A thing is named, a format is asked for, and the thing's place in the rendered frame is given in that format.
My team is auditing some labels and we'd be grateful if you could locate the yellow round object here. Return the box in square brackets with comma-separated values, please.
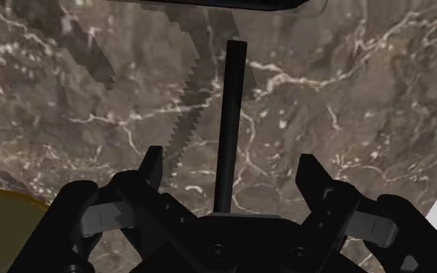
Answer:
[0, 188, 51, 273]

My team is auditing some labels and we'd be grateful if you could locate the black slender stick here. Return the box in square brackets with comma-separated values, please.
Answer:
[213, 39, 248, 214]

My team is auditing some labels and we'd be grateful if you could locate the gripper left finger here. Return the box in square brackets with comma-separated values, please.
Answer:
[8, 145, 204, 273]

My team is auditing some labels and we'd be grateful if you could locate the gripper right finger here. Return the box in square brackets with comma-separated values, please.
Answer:
[295, 153, 437, 273]

